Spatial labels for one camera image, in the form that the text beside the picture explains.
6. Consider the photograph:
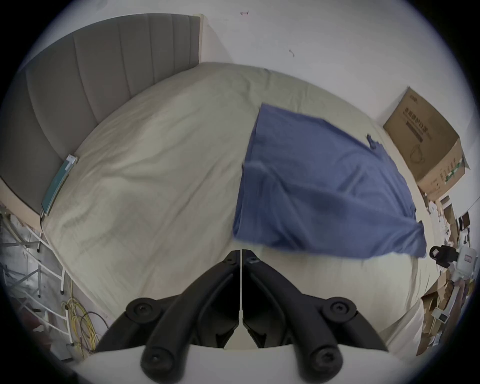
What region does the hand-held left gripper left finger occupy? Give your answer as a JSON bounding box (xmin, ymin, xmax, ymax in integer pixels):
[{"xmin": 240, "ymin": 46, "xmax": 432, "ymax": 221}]
[{"xmin": 95, "ymin": 250, "xmax": 241, "ymax": 383}]

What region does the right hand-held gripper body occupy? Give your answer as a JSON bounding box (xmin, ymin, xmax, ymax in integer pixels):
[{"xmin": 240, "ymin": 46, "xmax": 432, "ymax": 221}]
[{"xmin": 429, "ymin": 244, "xmax": 480, "ymax": 286}]

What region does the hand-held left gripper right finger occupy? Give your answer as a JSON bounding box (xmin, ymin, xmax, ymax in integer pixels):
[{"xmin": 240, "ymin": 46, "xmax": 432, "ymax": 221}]
[{"xmin": 241, "ymin": 249, "xmax": 389, "ymax": 383}]

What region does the dark blue shirt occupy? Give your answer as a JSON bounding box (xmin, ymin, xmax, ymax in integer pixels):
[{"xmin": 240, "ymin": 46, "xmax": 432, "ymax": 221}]
[{"xmin": 232, "ymin": 103, "xmax": 428, "ymax": 260}]

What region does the brown cardboard carton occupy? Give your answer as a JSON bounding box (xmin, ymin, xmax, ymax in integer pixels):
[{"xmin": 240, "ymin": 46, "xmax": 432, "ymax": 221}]
[{"xmin": 382, "ymin": 86, "xmax": 470, "ymax": 196}]

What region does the bed with beige sheet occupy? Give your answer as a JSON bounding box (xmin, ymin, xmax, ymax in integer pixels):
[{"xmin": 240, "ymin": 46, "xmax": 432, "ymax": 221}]
[{"xmin": 40, "ymin": 62, "xmax": 448, "ymax": 354}]

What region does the white metal rack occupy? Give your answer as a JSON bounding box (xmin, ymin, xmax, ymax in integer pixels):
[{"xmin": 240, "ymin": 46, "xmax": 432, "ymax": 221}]
[{"xmin": 0, "ymin": 204, "xmax": 76, "ymax": 346}]

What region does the teal flat box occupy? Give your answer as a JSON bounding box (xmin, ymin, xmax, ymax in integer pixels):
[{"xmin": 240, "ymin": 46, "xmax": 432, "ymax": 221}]
[{"xmin": 40, "ymin": 154, "xmax": 79, "ymax": 217}]

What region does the grey padded headboard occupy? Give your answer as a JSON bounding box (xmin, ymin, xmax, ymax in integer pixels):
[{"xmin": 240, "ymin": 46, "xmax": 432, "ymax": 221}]
[{"xmin": 0, "ymin": 14, "xmax": 204, "ymax": 215}]

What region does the yellow cable bundle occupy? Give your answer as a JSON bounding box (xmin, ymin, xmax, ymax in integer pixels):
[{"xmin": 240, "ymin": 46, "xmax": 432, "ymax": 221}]
[{"xmin": 62, "ymin": 289, "xmax": 113, "ymax": 355}]

